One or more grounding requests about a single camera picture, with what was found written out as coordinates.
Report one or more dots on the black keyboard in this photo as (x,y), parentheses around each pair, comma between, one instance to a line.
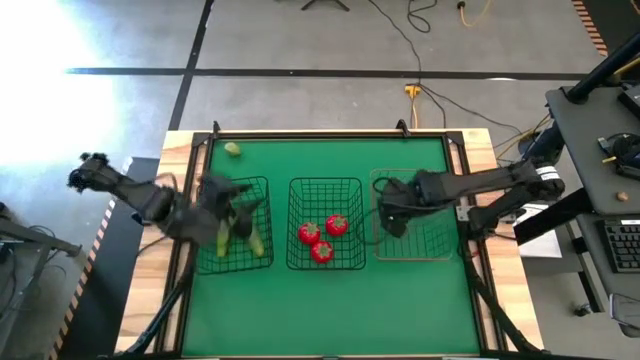
(625,247)

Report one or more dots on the green toy lime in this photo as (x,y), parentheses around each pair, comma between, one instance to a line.
(232,149)

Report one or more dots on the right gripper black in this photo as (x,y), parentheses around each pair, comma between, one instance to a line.
(400,200)

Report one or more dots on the small brown object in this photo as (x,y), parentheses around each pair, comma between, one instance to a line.
(622,196)

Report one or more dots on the white paper sheet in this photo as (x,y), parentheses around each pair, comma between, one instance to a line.
(545,245)

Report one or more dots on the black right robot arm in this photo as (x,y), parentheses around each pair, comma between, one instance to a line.
(490,182)

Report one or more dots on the yellow power plug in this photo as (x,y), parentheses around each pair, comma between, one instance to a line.
(412,91)

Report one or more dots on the green table mat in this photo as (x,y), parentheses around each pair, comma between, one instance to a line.
(330,310)

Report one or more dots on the orange black hazard tape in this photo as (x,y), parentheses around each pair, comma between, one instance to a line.
(592,30)

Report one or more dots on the dark blue cylinder base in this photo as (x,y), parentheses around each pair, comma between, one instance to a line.
(550,140)

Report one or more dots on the red toy tomato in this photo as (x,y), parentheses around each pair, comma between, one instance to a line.
(336,225)
(309,233)
(322,252)

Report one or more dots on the black frame clamp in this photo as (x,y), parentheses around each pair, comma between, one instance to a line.
(402,127)
(216,129)

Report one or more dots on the black metal table frame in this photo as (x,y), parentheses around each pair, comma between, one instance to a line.
(325,135)

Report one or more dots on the grey metal stand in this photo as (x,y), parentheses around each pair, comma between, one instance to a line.
(30,235)

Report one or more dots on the dark grey keyboard tray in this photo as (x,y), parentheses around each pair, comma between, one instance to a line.
(600,280)

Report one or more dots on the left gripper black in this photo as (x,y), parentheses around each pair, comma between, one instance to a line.
(217,195)

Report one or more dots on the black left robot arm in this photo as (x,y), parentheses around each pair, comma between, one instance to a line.
(140,200)

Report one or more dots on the black headset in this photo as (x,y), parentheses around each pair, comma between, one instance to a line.
(627,152)

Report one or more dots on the black monitor pole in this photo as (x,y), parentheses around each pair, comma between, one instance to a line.
(600,72)

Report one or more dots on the grey side desk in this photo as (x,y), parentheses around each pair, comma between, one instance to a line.
(580,150)

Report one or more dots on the black tripod feet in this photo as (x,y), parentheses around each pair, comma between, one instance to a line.
(325,2)

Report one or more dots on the green toy cucumber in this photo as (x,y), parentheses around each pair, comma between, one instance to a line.
(256,243)
(222,240)

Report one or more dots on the light wooden table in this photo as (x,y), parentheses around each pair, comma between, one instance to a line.
(150,280)

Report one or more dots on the black hazard-edged floor mat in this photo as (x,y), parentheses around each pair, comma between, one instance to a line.
(107,300)

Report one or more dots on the black caster wheel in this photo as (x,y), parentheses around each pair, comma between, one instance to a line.
(582,311)

